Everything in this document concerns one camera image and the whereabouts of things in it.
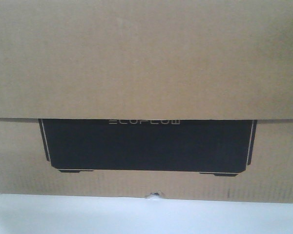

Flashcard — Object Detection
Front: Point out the brown cardboard box black print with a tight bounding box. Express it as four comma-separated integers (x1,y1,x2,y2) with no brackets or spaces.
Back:
0,0,293,203

